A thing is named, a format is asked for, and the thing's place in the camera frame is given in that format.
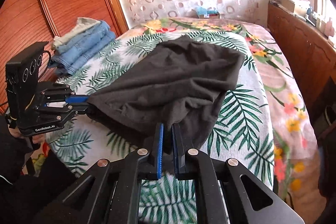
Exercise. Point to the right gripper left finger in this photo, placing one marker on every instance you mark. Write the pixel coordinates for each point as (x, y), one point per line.
(109, 192)

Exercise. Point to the palm leaf print bedsheet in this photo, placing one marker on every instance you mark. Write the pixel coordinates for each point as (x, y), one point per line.
(243, 129)

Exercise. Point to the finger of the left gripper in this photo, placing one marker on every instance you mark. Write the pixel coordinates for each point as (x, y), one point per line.
(73, 99)
(75, 109)

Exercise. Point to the cardboard box on cabinet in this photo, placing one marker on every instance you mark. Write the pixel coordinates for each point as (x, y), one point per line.
(298, 7)

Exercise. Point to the folded dark blue jeans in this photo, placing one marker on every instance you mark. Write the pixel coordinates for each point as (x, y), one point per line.
(72, 60)

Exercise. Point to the wooden sideboard cabinet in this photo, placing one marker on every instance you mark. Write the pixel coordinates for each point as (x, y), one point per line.
(311, 58)

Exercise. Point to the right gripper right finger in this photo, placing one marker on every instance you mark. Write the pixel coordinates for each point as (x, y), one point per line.
(226, 191)

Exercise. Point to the wooden louvered wardrobe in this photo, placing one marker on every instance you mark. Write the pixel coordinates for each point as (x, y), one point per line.
(24, 22)

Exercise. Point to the black shorts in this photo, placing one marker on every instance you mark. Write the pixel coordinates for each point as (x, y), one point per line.
(180, 81)

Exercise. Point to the floral pink blanket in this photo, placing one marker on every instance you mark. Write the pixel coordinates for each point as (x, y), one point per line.
(296, 154)

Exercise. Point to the folded grey-green pants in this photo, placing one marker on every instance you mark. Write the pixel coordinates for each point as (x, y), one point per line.
(82, 24)

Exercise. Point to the person's left hand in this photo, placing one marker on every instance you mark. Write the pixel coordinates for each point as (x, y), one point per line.
(36, 139)

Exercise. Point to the blue bag in box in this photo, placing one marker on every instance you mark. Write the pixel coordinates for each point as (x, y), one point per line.
(203, 13)

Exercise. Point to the folded light blue jeans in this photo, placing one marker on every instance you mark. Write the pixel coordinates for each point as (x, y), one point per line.
(100, 29)

